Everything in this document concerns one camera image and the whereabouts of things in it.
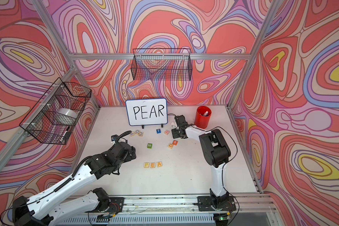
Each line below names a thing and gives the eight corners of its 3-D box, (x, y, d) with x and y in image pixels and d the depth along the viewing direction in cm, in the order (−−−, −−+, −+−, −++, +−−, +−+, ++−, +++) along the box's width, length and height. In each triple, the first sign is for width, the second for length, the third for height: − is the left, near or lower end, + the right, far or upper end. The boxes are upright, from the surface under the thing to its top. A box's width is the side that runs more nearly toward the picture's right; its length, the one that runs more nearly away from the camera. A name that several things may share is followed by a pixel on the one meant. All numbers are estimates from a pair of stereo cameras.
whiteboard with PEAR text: (129, 126, 108) (123, 111, 95) (132, 113, 116) (127, 98, 103) (166, 126, 108) (166, 111, 95) (167, 113, 116) (166, 98, 103)
